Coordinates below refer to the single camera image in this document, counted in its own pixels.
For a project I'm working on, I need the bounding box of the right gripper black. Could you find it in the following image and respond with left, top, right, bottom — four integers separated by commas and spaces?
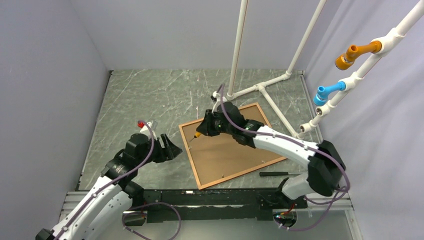
197, 109, 235, 137

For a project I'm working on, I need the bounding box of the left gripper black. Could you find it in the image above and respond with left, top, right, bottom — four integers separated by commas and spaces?
136, 132, 182, 167

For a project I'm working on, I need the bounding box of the yellow handle screwdriver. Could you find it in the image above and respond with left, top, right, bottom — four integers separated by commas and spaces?
192, 132, 202, 141

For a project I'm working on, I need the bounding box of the red wooden picture frame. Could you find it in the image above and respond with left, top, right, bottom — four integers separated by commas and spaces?
178, 102, 287, 191

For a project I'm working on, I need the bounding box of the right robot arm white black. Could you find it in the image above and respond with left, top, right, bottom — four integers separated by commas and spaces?
194, 102, 346, 208

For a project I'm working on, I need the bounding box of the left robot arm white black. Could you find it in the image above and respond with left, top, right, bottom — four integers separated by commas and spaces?
35, 133, 183, 240

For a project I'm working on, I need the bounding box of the blue pipe fitting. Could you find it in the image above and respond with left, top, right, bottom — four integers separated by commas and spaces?
313, 81, 346, 107

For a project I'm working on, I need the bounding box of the orange pipe fitting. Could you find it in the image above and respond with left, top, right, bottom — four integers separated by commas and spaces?
334, 40, 383, 71

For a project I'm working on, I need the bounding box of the white PVC pipe stand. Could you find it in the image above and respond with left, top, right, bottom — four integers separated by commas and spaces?
226, 0, 424, 139

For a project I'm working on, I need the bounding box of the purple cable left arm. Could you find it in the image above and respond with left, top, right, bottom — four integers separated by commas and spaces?
54, 119, 182, 240

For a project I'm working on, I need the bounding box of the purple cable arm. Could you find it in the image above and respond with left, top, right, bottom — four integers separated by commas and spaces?
216, 83, 351, 232
54, 119, 182, 240

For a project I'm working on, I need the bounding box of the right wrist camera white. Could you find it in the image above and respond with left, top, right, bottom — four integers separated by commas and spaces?
211, 91, 228, 113

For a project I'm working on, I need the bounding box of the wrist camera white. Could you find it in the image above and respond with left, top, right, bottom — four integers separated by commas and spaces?
211, 91, 228, 113
137, 120, 158, 135

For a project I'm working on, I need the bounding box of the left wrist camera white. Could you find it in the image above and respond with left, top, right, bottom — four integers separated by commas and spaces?
137, 120, 158, 135

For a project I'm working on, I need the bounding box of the black handle hammer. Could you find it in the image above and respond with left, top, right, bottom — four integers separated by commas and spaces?
259, 171, 303, 177

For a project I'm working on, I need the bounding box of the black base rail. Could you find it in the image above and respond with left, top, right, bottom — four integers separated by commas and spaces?
124, 188, 308, 226

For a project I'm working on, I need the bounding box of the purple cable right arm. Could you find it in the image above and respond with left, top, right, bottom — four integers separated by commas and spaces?
216, 83, 351, 232

